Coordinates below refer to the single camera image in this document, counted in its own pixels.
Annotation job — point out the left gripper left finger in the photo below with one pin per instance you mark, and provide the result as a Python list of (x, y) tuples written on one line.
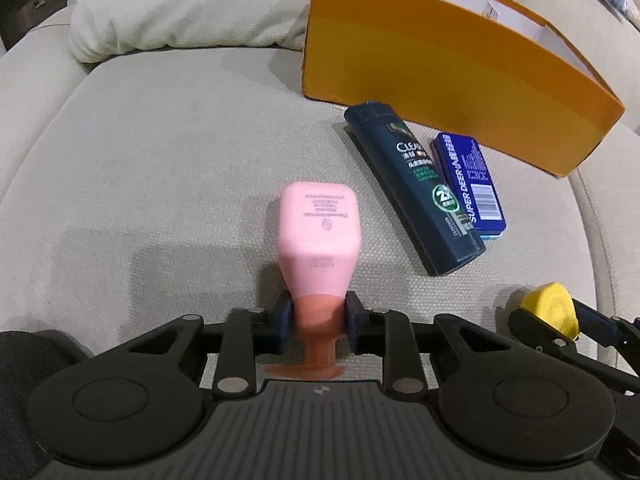
[(247, 334)]

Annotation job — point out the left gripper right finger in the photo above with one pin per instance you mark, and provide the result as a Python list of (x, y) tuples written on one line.
[(389, 335)]

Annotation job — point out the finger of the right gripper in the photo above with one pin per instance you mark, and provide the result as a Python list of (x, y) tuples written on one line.
[(532, 331), (608, 331)]

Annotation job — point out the pink lotion bottle orange cap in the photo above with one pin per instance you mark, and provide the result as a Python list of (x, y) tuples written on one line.
[(319, 239)]

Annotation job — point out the dark blue shampoo bottle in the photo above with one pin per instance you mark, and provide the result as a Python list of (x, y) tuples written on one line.
[(437, 224)]

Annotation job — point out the blue Super Deer box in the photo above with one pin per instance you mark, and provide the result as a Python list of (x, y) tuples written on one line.
[(466, 171)]

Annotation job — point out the orange cardboard box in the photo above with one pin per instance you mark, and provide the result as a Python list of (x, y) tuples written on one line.
[(490, 69)]

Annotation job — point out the beige throw pillow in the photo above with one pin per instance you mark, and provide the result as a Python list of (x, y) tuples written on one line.
[(100, 29)]

